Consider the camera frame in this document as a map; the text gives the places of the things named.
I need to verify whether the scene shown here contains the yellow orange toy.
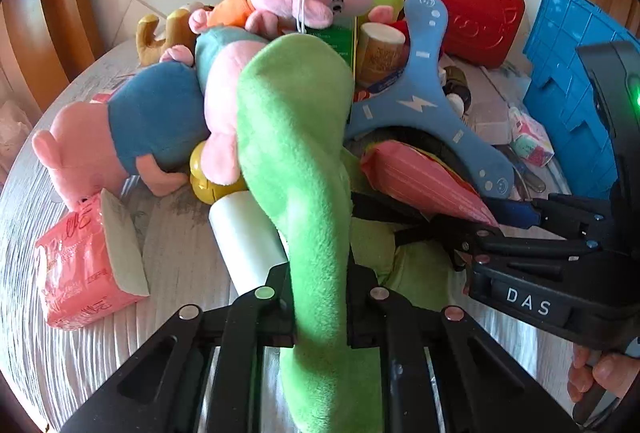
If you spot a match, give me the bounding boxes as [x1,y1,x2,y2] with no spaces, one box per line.
[189,140,248,206]

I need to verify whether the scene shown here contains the pink pig plush teal shirt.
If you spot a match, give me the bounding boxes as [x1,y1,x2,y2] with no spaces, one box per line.
[160,25,271,186]

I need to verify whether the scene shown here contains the colourful tissue packet bundle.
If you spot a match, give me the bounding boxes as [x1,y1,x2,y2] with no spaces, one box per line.
[507,105,556,168]

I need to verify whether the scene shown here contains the brown plush toy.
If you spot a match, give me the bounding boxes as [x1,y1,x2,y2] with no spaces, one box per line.
[136,2,213,66]

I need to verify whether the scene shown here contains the person's right hand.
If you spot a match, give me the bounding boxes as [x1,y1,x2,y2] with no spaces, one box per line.
[567,345,640,409]

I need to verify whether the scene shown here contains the pink green wet wipes pack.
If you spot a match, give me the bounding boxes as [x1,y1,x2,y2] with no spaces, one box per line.
[360,139,501,229]

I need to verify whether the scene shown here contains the dark green bottle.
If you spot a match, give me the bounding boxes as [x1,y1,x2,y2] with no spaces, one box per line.
[442,65,473,114]

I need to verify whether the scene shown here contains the green yellow box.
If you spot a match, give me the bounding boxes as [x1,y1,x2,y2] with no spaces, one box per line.
[302,25,358,74]

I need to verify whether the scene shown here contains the pink tissue packet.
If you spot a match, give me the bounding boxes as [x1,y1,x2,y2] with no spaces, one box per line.
[34,188,151,329]

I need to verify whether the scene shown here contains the paper cup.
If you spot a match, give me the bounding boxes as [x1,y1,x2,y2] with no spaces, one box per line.
[356,22,406,88]

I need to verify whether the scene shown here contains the blue plastic storage crate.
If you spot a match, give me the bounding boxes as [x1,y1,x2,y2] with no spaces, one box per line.
[522,0,631,201]

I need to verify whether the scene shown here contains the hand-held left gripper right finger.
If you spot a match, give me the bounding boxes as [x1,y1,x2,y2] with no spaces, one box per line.
[345,263,576,433]

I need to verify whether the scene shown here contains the red toy suitcase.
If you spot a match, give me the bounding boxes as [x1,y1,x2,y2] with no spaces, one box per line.
[391,0,526,70]

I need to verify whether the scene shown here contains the black handled pliers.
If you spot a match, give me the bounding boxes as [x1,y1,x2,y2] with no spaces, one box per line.
[500,145,548,201]

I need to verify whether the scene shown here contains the light blue striped tablecloth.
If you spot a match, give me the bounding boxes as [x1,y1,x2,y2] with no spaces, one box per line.
[0,33,576,433]

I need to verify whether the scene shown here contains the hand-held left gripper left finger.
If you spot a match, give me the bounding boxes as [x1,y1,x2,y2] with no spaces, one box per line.
[60,263,296,433]

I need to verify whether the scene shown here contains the pink pig plush blue shirt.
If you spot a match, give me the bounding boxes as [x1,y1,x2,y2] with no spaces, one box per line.
[31,60,211,208]

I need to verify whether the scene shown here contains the white cylinder roll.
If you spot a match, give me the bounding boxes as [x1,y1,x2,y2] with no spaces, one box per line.
[207,190,291,299]

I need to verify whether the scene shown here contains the pink pig plush red dress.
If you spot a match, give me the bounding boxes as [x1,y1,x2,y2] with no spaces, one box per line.
[367,5,411,34]

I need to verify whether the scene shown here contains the blue boomerang toy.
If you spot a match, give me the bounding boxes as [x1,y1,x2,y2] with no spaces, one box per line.
[345,0,516,198]

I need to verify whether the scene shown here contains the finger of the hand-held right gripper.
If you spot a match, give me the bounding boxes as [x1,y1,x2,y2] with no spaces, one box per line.
[442,218,606,271]
[482,194,621,239]

